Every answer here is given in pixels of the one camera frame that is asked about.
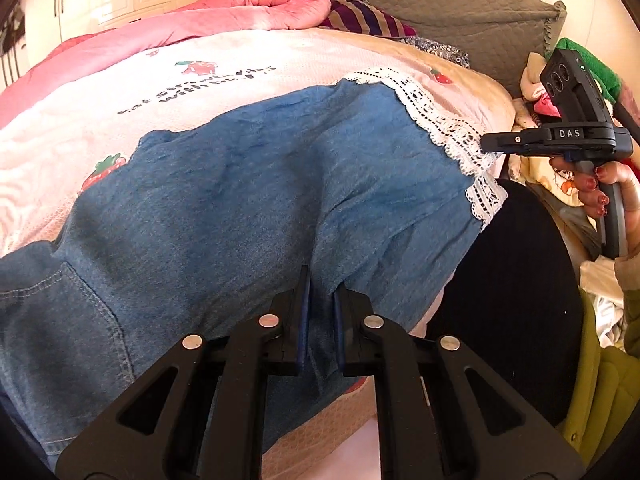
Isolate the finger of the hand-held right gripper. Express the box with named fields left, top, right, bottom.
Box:
left=480, top=129, right=551, bottom=157

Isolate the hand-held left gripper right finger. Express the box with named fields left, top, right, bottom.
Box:
left=332, top=282, right=586, bottom=480

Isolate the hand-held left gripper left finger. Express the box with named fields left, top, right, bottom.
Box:
left=55, top=265, right=313, bottom=480

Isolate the blue denim pants lace trim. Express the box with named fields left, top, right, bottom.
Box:
left=0, top=66, right=508, bottom=472

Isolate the person's right hand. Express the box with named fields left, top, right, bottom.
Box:
left=549, top=156, right=640, bottom=221

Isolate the green plush cloth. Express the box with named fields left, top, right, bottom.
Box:
left=557, top=37, right=624, bottom=107

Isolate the pink and cream clothes pile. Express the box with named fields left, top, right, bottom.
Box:
left=510, top=52, right=557, bottom=130

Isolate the yellow cartoon print cloth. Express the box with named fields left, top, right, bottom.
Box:
left=509, top=154, right=603, bottom=263

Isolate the dark floral cloth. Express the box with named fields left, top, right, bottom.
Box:
left=404, top=35, right=472, bottom=68

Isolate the grey quilted headboard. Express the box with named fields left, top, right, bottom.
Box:
left=262, top=0, right=568, bottom=98

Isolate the person's black trouser leg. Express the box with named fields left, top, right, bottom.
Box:
left=410, top=177, right=586, bottom=433

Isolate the white crumpled cloth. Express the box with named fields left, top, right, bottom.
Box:
left=579, top=257, right=627, bottom=348

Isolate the purple striped cloth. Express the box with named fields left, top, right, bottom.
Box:
left=317, top=0, right=418, bottom=41

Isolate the person's green jacket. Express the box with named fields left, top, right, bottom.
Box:
left=560, top=287, right=640, bottom=467

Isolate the strawberry printed blanket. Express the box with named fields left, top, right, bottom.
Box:
left=0, top=27, right=516, bottom=463

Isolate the pink quilt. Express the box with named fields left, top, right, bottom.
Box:
left=0, top=0, right=333, bottom=128

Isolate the black wall decal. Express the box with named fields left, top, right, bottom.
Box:
left=0, top=0, right=27, bottom=86

